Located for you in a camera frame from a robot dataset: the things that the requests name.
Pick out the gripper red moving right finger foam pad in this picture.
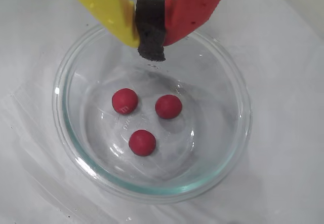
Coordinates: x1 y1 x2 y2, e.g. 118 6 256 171
134 0 234 62

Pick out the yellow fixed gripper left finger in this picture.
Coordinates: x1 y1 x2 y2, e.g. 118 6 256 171
57 0 141 49

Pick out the red round candy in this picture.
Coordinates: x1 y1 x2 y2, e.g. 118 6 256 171
154 94 183 120
111 88 139 115
128 129 157 157

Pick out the white tablecloth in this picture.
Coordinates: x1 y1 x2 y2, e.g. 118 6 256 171
0 0 324 224

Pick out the glass bowl for red candies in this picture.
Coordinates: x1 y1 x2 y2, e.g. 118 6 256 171
52 22 253 204

